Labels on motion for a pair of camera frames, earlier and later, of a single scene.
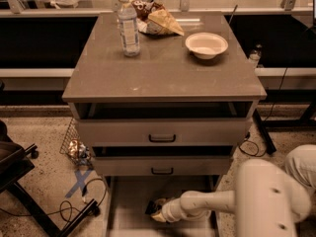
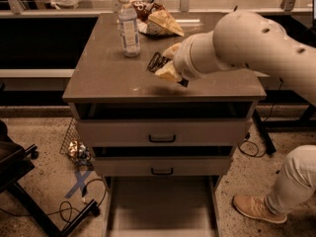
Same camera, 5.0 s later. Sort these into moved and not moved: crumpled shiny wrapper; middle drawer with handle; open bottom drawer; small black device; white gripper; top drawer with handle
Moved: white gripper; small black device
Not moved: open bottom drawer; middle drawer with handle; top drawer with handle; crumpled shiny wrapper
